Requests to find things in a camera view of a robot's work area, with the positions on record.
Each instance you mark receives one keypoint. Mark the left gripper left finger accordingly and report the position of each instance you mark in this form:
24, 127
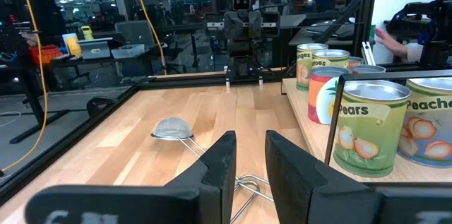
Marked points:
141, 206

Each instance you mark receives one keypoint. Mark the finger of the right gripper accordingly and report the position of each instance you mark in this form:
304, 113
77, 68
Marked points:
255, 24
233, 25

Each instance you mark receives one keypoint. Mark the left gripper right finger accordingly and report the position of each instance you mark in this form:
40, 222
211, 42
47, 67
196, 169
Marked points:
335, 206

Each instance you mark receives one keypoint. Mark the tall green oranges can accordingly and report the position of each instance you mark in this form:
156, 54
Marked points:
303, 72

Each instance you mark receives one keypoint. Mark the diced tomatoes can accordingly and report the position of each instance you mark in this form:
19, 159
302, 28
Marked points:
330, 61

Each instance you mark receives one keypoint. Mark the green pears can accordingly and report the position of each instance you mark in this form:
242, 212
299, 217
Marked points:
367, 135

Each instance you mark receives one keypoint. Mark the mixed fruit can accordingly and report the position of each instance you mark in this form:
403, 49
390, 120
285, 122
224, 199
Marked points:
318, 97

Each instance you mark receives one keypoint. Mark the blue peaches can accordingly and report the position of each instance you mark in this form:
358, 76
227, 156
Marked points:
427, 125

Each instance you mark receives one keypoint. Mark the silver aluminium bar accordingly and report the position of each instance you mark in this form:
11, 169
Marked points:
368, 52

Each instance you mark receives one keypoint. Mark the person's hand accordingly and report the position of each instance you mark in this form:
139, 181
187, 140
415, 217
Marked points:
390, 42

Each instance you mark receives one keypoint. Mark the grey laptop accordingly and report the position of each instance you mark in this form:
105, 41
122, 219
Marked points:
94, 49

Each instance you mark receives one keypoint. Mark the red crate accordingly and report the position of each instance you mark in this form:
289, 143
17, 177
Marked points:
46, 53

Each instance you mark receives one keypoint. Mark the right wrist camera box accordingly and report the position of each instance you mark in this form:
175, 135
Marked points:
242, 0

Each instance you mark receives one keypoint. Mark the wooden shelf with black frame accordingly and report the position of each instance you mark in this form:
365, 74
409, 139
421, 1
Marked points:
406, 174

